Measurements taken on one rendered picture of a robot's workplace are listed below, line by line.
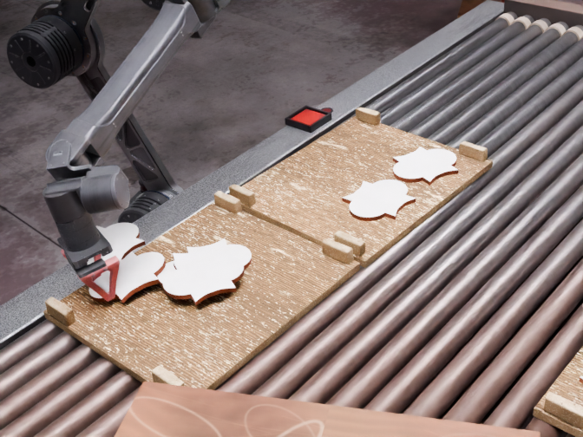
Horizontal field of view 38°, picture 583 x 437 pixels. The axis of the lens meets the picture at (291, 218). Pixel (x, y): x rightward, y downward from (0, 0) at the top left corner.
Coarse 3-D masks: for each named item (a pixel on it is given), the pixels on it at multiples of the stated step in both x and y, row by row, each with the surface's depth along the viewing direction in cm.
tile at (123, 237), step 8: (120, 224) 163; (128, 224) 163; (104, 232) 161; (112, 232) 161; (120, 232) 160; (128, 232) 160; (136, 232) 160; (112, 240) 159; (120, 240) 158; (128, 240) 158; (136, 240) 158; (112, 248) 156; (120, 248) 156; (128, 248) 156; (104, 256) 155; (112, 256) 154; (120, 256) 154
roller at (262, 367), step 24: (576, 96) 193; (552, 120) 186; (504, 144) 178; (528, 144) 179; (504, 168) 173; (432, 216) 158; (408, 240) 153; (384, 264) 148; (360, 288) 144; (312, 312) 138; (336, 312) 139; (288, 336) 134; (312, 336) 136; (264, 360) 130; (288, 360) 132; (240, 384) 126
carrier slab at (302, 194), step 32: (352, 128) 185; (384, 128) 183; (288, 160) 175; (320, 160) 174; (352, 160) 173; (384, 160) 172; (256, 192) 166; (288, 192) 165; (320, 192) 164; (352, 192) 163; (416, 192) 162; (448, 192) 161; (288, 224) 156; (320, 224) 156; (352, 224) 155; (384, 224) 154; (416, 224) 155
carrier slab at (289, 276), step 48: (192, 240) 155; (240, 240) 153; (288, 240) 152; (144, 288) 144; (240, 288) 142; (288, 288) 141; (336, 288) 142; (96, 336) 135; (144, 336) 134; (192, 336) 133; (240, 336) 132; (192, 384) 124
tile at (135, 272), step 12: (132, 252) 150; (156, 252) 148; (120, 264) 147; (132, 264) 146; (144, 264) 146; (156, 264) 145; (108, 276) 145; (120, 276) 144; (132, 276) 144; (144, 276) 143; (156, 276) 143; (108, 288) 142; (120, 288) 141; (132, 288) 141; (96, 300) 141
